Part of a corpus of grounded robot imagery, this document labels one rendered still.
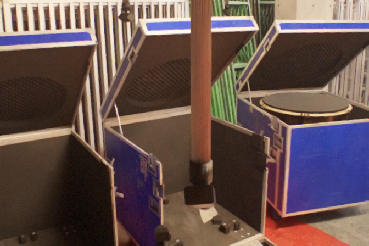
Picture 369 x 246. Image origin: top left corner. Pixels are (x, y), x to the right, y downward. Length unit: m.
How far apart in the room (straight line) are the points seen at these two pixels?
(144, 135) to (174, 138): 0.31
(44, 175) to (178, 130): 1.21
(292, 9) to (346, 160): 1.82
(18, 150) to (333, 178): 2.53
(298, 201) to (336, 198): 0.38
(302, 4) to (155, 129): 2.18
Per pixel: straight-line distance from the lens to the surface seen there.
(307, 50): 3.85
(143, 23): 2.39
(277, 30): 3.28
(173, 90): 3.30
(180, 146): 3.62
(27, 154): 3.13
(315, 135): 3.32
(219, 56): 3.00
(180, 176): 3.74
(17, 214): 3.30
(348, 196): 3.75
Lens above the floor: 1.86
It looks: 14 degrees down
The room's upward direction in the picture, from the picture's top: straight up
